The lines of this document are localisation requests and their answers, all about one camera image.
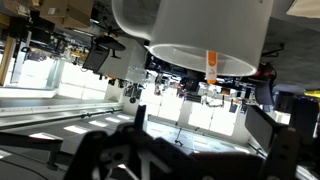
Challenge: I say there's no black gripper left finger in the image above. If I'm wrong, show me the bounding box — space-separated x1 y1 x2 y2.
63 104 148 180

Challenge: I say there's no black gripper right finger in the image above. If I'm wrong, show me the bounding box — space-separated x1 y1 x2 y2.
244 105 303 180

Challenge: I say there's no orange white marker pen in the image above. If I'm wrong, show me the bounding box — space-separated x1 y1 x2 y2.
205 50 219 85

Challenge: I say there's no red seat office chair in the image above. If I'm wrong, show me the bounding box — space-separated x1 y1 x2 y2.
254 43 284 107

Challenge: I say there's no white cabinet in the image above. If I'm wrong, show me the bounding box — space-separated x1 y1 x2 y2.
97 35 148 85

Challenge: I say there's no yellow tool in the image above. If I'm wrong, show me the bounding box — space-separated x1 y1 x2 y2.
303 89 320 100

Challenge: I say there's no black mesh office chair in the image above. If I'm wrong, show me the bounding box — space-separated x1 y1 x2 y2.
82 18 127 74

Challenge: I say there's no white mug cork base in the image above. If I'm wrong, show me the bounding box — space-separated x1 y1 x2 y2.
111 0 275 77

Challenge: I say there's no large cardboard box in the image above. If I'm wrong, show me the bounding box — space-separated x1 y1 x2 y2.
39 0 95 30

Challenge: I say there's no small cardboard box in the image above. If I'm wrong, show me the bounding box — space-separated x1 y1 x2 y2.
3 0 31 18

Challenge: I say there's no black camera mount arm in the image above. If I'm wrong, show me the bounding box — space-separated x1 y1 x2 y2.
0 130 64 172

